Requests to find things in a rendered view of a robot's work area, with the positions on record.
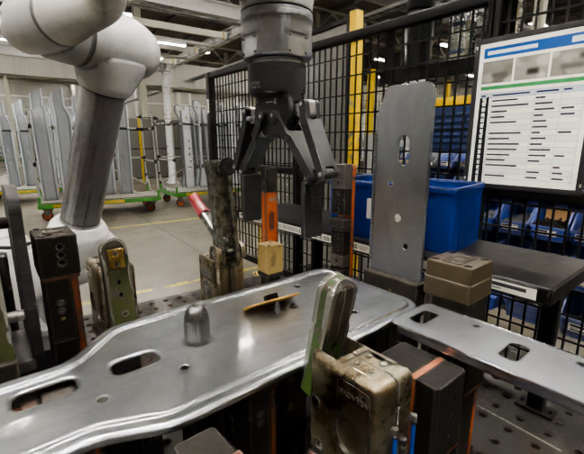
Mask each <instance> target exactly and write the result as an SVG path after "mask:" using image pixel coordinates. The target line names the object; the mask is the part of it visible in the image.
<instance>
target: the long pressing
mask: <svg viewBox="0 0 584 454"><path fill-rule="evenodd" d="M332 272H333V271H331V270H330V269H328V268H317V269H313V270H309V271H307V272H303V273H300V274H296V275H293V276H290V277H284V278H281V279H278V280H274V281H271V282H268V283H264V284H261V285H257V286H252V287H249V288H245V289H242V290H239V291H235V292H232V293H229V294H226V295H219V296H217V297H213V298H210V299H206V300H204V301H200V302H197V303H198V304H202V305H203V306H204V307H205V308H206V310H207V311H208V314H209V320H210V338H211V340H210V341H209V342H208V343H207V344H205V345H202V346H197V347H191V346H188V345H186V344H185V335H184V315H185V311H186V309H187V308H188V307H189V306H190V305H192V304H188V305H184V306H181V307H178V308H174V309H171V310H167V311H165V312H161V313H155V314H152V315H149V316H145V317H142V318H139V319H136V320H132V321H129V322H123V323H120V324H117V325H115V326H113V327H111V328H109V329H107V330H106V331H104V332H103V333H101V334H100V335H99V336H98V337H97V338H96V339H94V340H93V341H92V342H91V343H89V344H88V345H87V346H86V347H85V348H84V349H82V350H81V351H80V352H79V353H78V354H77V355H76V356H74V357H73V358H71V359H69V360H67V361H65V362H63V363H61V364H59V365H57V366H55V367H52V368H48V369H44V370H42V371H39V372H36V373H33V374H30V375H27V376H24V377H19V378H16V379H13V380H10V381H7V382H4V383H2V384H0V454H84V453H86V452H89V451H91V450H93V449H98V448H102V447H105V446H109V445H114V444H118V443H123V442H127V441H132V440H140V439H146V438H150V437H155V436H160V435H164V434H168V433H172V432H174V431H179V430H181V429H184V428H186V427H187V426H189V425H191V424H193V423H195V422H198V421H200V420H202V419H205V418H206V417H208V416H210V415H212V414H214V413H217V412H219V411H221V410H223V409H224V408H226V407H228V406H230V405H232V404H235V403H237V402H239V401H241V400H242V399H244V398H246V397H248V396H251V395H254V394H256V393H258V392H259V391H261V390H263V389H265V388H267V387H269V386H272V385H274V384H276V383H277V382H279V381H281V380H283V379H285V378H287V377H290V376H292V375H295V374H296V373H298V372H300V371H302V370H303V366H304V361H305V355H306V346H307V342H308V336H309V332H310V326H311V321H312V316H313V311H314V306H315V297H316V292H317V288H318V287H319V285H320V283H321V281H322V280H323V279H324V277H326V276H327V275H328V274H330V273H332ZM347 278H349V279H350V280H352V281H353V282H354V283H355V284H356V286H357V287H358V290H357V294H356V299H355V304H354V307H353V311H356V312H357V313H352V315H351V317H350V320H349V325H350V327H349V330H348V335H347V337H350V338H351V339H353V340H355V341H357V342H361V341H364V340H366V339H367V338H369V337H371V336H373V335H375V334H377V333H379V332H381V331H384V330H386V329H388V328H390V327H392V326H394V325H395V324H394V323H393V322H392V319H393V318H395V317H397V316H399V315H401V314H403V313H406V312H408V311H410V310H412V309H415V308H416V304H415V303H414V302H413V301H411V300H410V299H408V298H406V297H403V296H402V295H397V294H394V293H391V292H389V291H387V290H384V289H381V288H379V287H376V286H372V285H369V284H367V283H364V282H361V281H359V280H356V279H354V278H351V277H347ZM295 286H300V287H295ZM298 292H299V293H300V295H296V296H294V297H291V298H288V299H286V300H282V301H279V311H280V312H281V313H279V314H275V313H274V312H275V303H272V304H266V305H263V306H260V307H256V308H253V309H250V310H246V311H243V309H244V308H246V307H248V306H250V305H253V304H257V303H261V302H265V301H264V298H263V296H265V295H270V294H273V293H278V297H281V296H285V295H292V294H294V293H298ZM291 303H295V304H296V307H297V308H289V306H290V304H291ZM148 353H152V354H155V355H156V356H157V357H158V359H159V361H157V362H155V363H153V364H150V365H148V366H146V367H143V368H138V369H136V370H134V371H131V372H128V373H125V374H122V375H114V374H113V372H112V370H111V369H110V368H111V367H112V366H113V365H115V364H118V363H121V362H124V361H126V360H129V359H133V358H136V357H139V356H141V355H144V354H148ZM184 366H188V367H189V368H188V369H181V368H182V367H184ZM69 380H71V381H75V382H76V384H77V386H78V389H77V390H76V391H74V392H72V393H70V394H68V395H63V396H61V397H58V398H56V399H53V400H50V401H48V402H46V403H43V404H38V405H35V406H34V407H31V408H28V409H25V410H22V411H18V412H15V411H13V408H12V402H13V401H14V400H15V399H17V398H18V397H21V396H23V395H28V394H30V393H33V392H36V391H39V390H42V389H44V388H47V387H49V386H54V385H56V384H59V383H62V382H65V381H69ZM101 397H107V398H108V399H107V400H106V401H104V402H102V403H98V402H97V400H98V399H99V398H101Z"/></svg>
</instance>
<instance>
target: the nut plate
mask: <svg viewBox="0 0 584 454"><path fill-rule="evenodd" d="M296 295H300V293H299V292H298V293H294V294H292V295H285V296H281V297H278V293H273V294H270V295H265V296H263V298H264V301H265V302H261V303H257V304H253V305H250V306H248V307H246V308H244V309H243V311H246V310H250V309H253V308H256V307H260V306H263V305H266V304H272V303H275V302H276V301H282V300H286V299H288V298H291V297H294V296H296Z"/></svg>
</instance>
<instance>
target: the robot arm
mask: <svg viewBox="0 0 584 454"><path fill-rule="evenodd" d="M126 3H127V0H4V1H3V3H2V4H1V6H0V31H1V34H2V36H3V37H4V38H5V40H6V41H7V42H8V43H10V44H11V45H12V46H13V47H15V48H16V49H18V50H20V51H22V52H24V53H27V54H30V55H42V56H43V57H44V58H46V59H52V60H56V61H58V62H61V63H65V64H69V65H72V66H74V69H75V74H76V78H77V80H78V83H79V84H80V88H79V94H78V105H77V110H76V117H75V122H74V129H73V134H72V141H71V146H70V153H69V158H68V169H67V175H66V181H65V187H64V194H63V199H62V206H61V211H60V213H59V214H58V215H56V216H54V217H53V218H52V219H51V220H50V222H49V224H48V226H47V228H52V227H60V226H68V227H69V228H70V229H71V230H72V231H73V232H74V233H75V234H76V235H77V239H78V252H79V259H80V267H81V272H80V276H79V277H78V281H79V285H83V284H85V283H87V282H88V279H87V265H86V262H87V259H89V258H91V257H96V256H98V254H97V248H98V246H99V244H100V243H101V242H102V241H103V240H105V239H108V238H115V236H114V235H113V234H112V233H111V232H110V231H109V230H108V227H107V225H106V224H105V222H104V221H103V220H102V219H101V216H102V212H103V207H104V203H105V195H106V190H107V186H108V181H109V177H110V172H111V167H112V164H113V159H114V151H115V146H116V142H117V137H118V132H119V128H120V124H121V120H122V115H123V107H124V102H125V99H127V98H129V97H130V96H131V95H132V94H133V93H134V91H135V89H136V88H137V86H138V85H139V84H140V83H141V81H142V80H143V79H145V78H147V77H150V76H151V75H152V74H153V73H154V72H155V71H156V70H157V68H158V66H159V63H160V46H159V44H158V42H157V40H156V38H155V37H154V35H153V34H152V33H151V32H150V31H149V30H148V29H147V28H146V27H145V26H143V25H142V24H141V23H139V22H137V21H135V20H134V19H133V18H132V17H130V16H128V15H127V14H124V10H125V7H126ZM239 3H240V10H241V18H240V24H241V27H242V59H243V60H244V61H245V62H246V63H249V64H250V65H249V66H248V85H249V94H250V95H251V96H253V97H255V98H256V101H257V102H256V107H247V106H244V107H243V108H242V126H241V129H240V134H239V138H238V142H237V146H236V151H235V155H234V159H233V170H234V171H238V172H239V174H240V176H242V220H243V221H245V222H249V221H255V220H260V219H261V195H260V173H259V171H258V168H259V166H260V163H261V161H262V159H263V157H264V155H265V153H266V151H267V149H268V147H269V144H270V143H271V142H272V141H274V140H275V139H282V140H283V141H285V142H286V143H287V145H288V147H289V148H290V150H291V151H292V153H293V155H294V157H295V159H296V161H297V164H298V166H299V167H300V169H301V170H302V172H303V174H304V176H305V178H306V179H305V182H301V238H304V239H307V238H312V237H316V236H320V235H322V213H323V209H324V185H325V182H326V181H328V180H330V179H333V178H337V177H338V175H339V172H338V169H337V167H336V164H335V161H334V158H333V154H332V151H331V148H330V145H329V141H328V139H327V136H326V133H325V130H324V126H323V123H322V120H321V111H320V103H319V101H318V100H311V99H301V97H302V96H304V95H305V94H306V65H304V64H306V63H308V62H309V61H310V60H311V58H312V26H313V17H312V14H313V4H314V0H239ZM240 161H242V163H240ZM325 167H327V168H325Z"/></svg>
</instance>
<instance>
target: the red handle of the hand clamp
mask: <svg viewBox="0 0 584 454"><path fill-rule="evenodd" d="M188 201H189V202H190V203H191V205H192V206H193V208H194V209H195V211H196V213H197V215H198V217H199V218H200V219H202V221H203V223H204V224H205V227H206V228H207V230H209V232H210V234H211V235H212V237H213V238H214V235H213V226H212V219H211V214H210V211H209V210H208V208H207V207H206V205H205V203H204V202H203V200H202V198H201V197H200V195H199V194H198V193H194V194H191V195H190V196H189V197H188ZM224 250H225V257H230V256H232V254H233V253H234V249H233V247H232V246H231V245H230V243H229V242H228V240H227V239H226V238H225V237H224Z"/></svg>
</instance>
